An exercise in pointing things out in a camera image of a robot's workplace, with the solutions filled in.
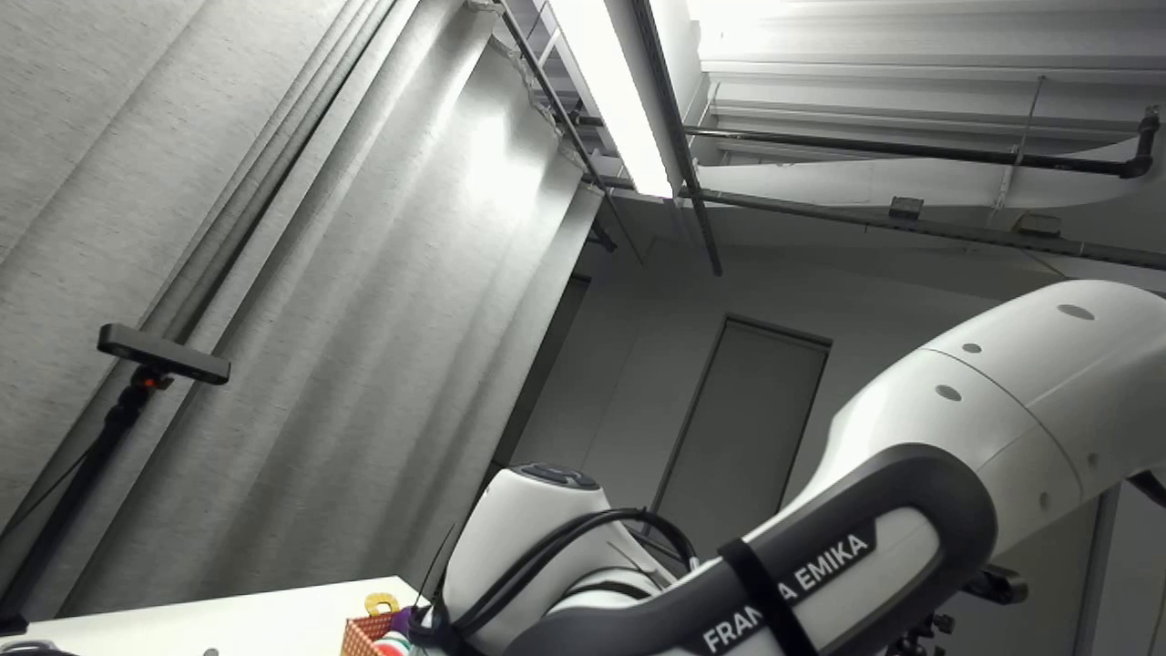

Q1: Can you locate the orange toy box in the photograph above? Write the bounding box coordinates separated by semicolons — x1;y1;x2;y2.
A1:
338;589;431;656

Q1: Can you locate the grey door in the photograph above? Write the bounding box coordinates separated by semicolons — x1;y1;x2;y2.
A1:
650;312;836;560

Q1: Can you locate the black ceiling pipe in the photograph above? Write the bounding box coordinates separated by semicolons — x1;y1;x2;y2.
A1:
695;105;1161;182

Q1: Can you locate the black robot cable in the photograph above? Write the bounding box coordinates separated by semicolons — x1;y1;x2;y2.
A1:
442;508;703;649

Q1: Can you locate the ceiling fluorescent light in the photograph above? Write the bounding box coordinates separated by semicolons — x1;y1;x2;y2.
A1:
542;0;686;203

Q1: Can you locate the camera bar on black stand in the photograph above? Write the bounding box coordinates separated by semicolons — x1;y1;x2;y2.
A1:
0;321;233;633

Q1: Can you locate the black velcro strap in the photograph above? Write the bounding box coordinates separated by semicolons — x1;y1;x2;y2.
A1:
717;537;820;656

